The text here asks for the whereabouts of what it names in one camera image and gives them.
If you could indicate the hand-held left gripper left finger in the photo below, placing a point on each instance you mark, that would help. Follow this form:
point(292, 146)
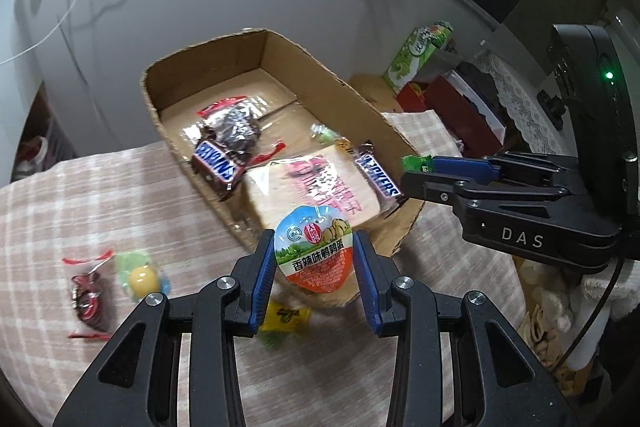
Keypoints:
point(262, 287)

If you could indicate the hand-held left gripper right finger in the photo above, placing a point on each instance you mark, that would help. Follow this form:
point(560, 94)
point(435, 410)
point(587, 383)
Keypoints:
point(367, 292)

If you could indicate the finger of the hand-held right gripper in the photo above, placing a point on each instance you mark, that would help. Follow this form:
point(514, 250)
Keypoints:
point(460, 166)
point(430, 186)

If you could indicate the green candy packet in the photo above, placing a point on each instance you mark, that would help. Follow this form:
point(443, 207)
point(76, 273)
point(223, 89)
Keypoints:
point(416, 163)

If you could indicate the brown chocolate bar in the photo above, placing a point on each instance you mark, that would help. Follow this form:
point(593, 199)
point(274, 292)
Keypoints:
point(217, 164)
point(377, 174)

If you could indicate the round quail egg packet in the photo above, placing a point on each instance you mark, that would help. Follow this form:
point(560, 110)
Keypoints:
point(315, 252)

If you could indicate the pink printed bread packet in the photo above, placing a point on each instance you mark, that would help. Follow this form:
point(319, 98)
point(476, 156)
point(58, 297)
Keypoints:
point(300, 192)

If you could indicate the green jelly packet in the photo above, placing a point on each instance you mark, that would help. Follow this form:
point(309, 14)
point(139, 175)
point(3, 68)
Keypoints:
point(324, 136)

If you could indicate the red date packet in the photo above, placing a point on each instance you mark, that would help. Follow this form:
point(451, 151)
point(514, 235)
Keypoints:
point(235, 122)
point(89, 294)

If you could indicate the cardboard box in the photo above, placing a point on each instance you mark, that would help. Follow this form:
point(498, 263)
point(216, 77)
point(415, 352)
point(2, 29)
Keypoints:
point(210, 72)

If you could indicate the yellow candy packet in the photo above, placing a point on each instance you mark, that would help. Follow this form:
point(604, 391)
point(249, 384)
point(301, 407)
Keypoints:
point(285, 319)

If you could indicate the dark teapot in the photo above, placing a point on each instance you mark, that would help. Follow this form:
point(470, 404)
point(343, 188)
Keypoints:
point(551, 109)

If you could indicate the red box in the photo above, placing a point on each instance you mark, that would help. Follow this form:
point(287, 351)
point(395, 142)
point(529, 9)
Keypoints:
point(450, 112)

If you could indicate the white lace tablecloth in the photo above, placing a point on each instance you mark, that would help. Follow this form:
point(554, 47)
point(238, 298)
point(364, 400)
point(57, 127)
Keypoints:
point(520, 122)

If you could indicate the black bag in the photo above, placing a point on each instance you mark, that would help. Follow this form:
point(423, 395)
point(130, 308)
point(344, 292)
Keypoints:
point(477, 79)

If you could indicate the yellow jelly packet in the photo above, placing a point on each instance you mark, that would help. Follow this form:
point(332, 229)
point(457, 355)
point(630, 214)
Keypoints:
point(140, 277)

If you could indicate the beige plush cloth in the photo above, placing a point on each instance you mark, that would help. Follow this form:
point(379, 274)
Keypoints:
point(545, 322)

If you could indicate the white red container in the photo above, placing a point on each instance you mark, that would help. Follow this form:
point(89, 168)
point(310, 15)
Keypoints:
point(32, 157)

